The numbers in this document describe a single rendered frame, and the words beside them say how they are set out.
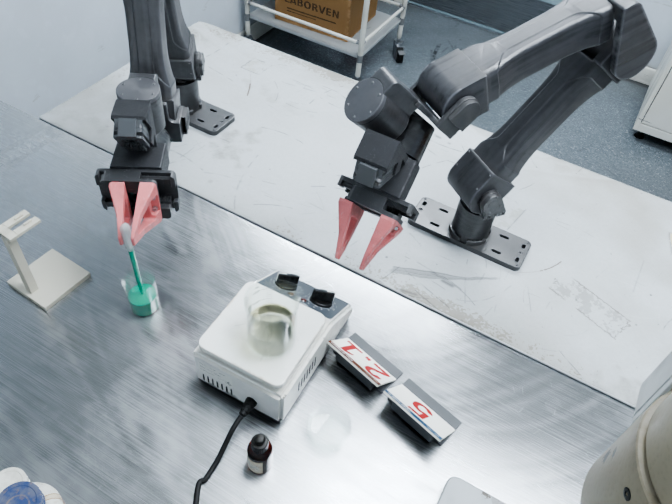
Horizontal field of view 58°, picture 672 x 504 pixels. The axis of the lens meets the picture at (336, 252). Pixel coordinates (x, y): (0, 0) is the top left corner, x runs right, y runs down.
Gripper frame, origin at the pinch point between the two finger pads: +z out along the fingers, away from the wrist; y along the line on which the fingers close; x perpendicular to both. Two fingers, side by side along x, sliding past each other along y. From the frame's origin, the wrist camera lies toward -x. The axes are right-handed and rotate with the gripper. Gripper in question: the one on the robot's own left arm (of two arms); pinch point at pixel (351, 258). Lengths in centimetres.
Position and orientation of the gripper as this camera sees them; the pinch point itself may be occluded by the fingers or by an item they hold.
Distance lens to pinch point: 77.7
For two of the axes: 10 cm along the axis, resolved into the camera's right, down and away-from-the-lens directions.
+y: 8.7, 4.0, -2.7
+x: 2.5, 1.1, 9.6
